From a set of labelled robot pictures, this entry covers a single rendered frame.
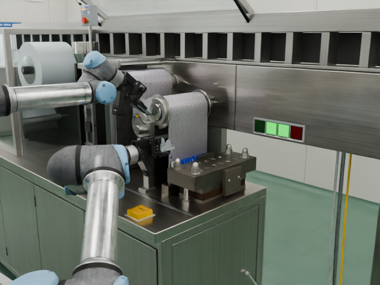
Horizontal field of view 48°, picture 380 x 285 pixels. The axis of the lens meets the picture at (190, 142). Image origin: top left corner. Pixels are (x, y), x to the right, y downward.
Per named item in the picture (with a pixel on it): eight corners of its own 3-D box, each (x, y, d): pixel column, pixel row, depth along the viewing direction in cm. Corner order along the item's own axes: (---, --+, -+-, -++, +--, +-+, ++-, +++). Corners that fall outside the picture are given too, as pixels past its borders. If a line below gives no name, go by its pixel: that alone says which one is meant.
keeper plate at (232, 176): (221, 195, 178) (222, 170, 176) (237, 189, 185) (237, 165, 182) (226, 197, 177) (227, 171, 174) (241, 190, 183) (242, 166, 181)
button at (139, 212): (126, 215, 161) (126, 209, 160) (141, 210, 166) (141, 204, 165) (138, 220, 156) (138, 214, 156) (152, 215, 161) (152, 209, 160)
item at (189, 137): (168, 165, 181) (168, 123, 177) (206, 155, 197) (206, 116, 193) (169, 165, 181) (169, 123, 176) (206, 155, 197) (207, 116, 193)
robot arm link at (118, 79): (110, 83, 158) (98, 82, 164) (119, 90, 161) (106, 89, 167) (120, 67, 160) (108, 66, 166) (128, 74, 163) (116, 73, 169)
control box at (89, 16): (78, 25, 209) (77, 4, 207) (89, 26, 215) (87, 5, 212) (88, 25, 206) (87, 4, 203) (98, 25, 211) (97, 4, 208)
